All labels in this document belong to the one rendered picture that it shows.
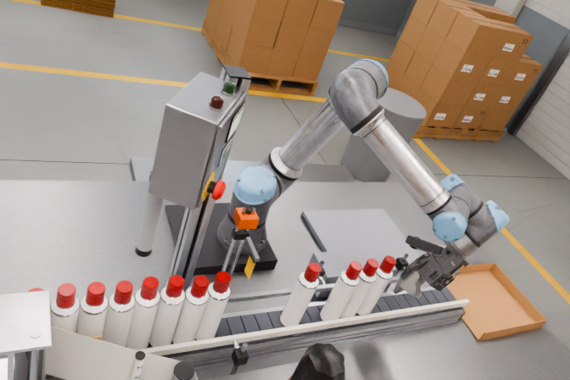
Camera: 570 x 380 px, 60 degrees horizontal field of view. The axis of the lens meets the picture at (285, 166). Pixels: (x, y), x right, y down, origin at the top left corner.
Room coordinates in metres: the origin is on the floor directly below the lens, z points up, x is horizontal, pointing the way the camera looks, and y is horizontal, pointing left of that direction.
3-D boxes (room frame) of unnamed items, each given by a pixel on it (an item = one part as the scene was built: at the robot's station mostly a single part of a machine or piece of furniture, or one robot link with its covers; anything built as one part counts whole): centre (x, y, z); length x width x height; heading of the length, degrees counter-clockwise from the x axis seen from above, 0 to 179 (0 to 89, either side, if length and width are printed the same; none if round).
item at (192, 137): (0.79, 0.17, 1.38); 0.17 x 0.10 x 0.19; 179
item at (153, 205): (0.77, 0.22, 1.18); 0.04 x 0.04 x 0.21
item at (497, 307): (1.34, -0.80, 0.85); 0.30 x 0.26 x 0.04; 124
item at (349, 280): (0.97, -0.25, 0.98); 0.05 x 0.05 x 0.20
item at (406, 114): (3.42, -0.59, 0.31); 0.46 x 0.46 x 0.62
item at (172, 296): (0.72, 0.13, 0.98); 0.05 x 0.05 x 0.20
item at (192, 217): (0.88, 0.15, 1.16); 0.04 x 0.04 x 0.67; 34
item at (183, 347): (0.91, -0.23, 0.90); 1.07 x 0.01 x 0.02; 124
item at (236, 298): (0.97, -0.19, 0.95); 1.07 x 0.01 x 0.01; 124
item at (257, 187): (1.18, 0.06, 1.03); 0.13 x 0.12 x 0.14; 165
